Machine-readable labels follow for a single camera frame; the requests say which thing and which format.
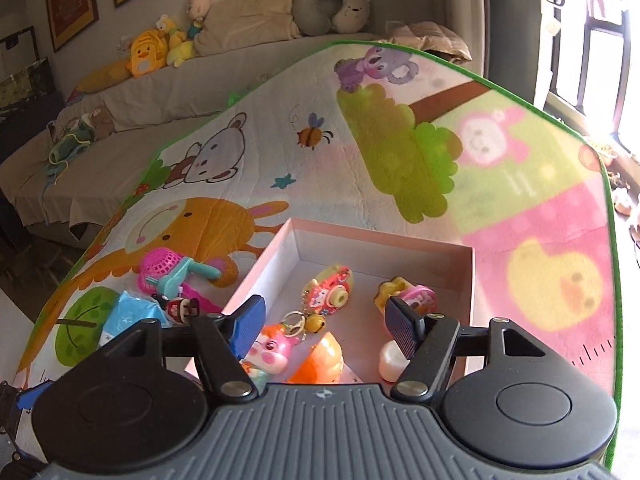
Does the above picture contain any round pink yellow toy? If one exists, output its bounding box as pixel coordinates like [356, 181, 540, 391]
[375, 276, 438, 317]

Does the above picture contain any beige covered sofa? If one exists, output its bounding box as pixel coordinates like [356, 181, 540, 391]
[0, 32, 386, 251]

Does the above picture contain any grey neck pillow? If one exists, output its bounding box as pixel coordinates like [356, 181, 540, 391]
[292, 0, 371, 37]

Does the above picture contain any large framed red picture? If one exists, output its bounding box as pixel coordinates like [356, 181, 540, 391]
[44, 0, 100, 52]

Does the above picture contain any black framed picture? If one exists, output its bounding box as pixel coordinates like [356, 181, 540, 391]
[0, 25, 41, 63]

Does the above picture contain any green knitted cloth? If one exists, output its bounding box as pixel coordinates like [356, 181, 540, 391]
[47, 115, 96, 176]

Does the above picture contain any cream plastic capsule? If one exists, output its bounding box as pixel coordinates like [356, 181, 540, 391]
[379, 341, 408, 383]

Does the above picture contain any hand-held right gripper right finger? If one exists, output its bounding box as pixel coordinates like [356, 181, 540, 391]
[384, 296, 548, 403]

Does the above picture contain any white bear plush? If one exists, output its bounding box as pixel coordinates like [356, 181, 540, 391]
[332, 0, 372, 33]

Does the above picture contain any green frog figure toy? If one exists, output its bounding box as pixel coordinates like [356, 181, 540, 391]
[240, 322, 301, 391]

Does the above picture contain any toy camera keychain with bell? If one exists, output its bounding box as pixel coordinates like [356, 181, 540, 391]
[282, 266, 353, 338]

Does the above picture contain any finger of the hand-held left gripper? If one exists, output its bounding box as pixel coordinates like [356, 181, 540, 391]
[15, 381, 55, 409]

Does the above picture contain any brown bear plush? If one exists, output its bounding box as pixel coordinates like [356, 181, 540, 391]
[90, 105, 118, 141]

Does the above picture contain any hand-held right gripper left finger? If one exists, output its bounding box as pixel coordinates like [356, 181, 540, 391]
[102, 295, 267, 402]

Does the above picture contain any beige pillow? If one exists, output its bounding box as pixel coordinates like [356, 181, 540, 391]
[192, 0, 306, 57]

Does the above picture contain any window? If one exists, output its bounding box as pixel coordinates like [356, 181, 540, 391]
[537, 0, 640, 161]

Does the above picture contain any pink cardboard box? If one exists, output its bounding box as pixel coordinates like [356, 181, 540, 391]
[185, 217, 475, 386]

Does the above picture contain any magenta plastic toy piece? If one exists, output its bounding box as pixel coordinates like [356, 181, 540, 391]
[180, 282, 223, 315]

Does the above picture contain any yellow duck plush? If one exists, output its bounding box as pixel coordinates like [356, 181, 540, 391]
[155, 15, 196, 67]

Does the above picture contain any beige quilted blanket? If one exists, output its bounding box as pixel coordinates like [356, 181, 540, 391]
[387, 21, 473, 65]

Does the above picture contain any yellow duck backpack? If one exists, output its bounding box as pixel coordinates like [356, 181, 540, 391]
[129, 30, 168, 78]

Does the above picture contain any red orange capsule ball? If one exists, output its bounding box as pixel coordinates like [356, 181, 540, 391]
[287, 332, 346, 386]

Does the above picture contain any dark glass cabinet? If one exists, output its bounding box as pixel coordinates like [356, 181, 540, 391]
[0, 57, 61, 111]

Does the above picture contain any plush doll with brown hair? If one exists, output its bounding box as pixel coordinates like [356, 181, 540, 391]
[186, 0, 208, 41]

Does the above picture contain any cartoon printed play mat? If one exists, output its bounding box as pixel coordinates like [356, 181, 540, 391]
[10, 40, 623, 471]

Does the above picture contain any small red white figure keychain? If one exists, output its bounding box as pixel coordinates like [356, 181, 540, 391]
[151, 292, 201, 328]

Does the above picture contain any blue wipes packet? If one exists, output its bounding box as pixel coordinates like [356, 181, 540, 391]
[96, 290, 168, 350]

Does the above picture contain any teal plastic toy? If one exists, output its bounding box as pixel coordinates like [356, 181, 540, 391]
[152, 256, 223, 303]

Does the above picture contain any long yellow plush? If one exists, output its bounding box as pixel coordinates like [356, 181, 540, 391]
[77, 59, 133, 93]

